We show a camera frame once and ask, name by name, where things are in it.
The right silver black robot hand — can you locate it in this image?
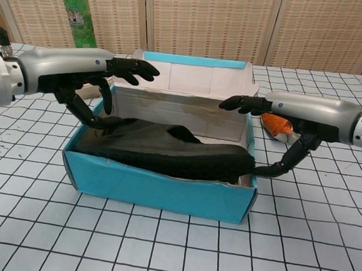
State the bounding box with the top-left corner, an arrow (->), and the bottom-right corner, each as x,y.
213,86 -> 362,185

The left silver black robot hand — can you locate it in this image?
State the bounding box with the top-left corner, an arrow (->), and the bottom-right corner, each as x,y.
12,41 -> 162,134

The blue cardboard shoe box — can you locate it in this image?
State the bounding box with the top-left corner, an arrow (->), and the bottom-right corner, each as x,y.
57,44 -> 267,226

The green can with red lid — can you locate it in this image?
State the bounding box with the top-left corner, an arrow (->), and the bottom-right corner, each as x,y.
56,0 -> 102,50

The crumpled orange snack bag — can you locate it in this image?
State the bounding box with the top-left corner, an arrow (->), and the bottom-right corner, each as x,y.
258,111 -> 303,144

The blue checkered tablecloth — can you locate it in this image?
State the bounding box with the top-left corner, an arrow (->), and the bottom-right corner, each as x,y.
0,41 -> 362,271

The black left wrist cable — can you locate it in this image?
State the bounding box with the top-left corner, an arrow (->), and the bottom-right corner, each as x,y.
0,23 -> 17,59

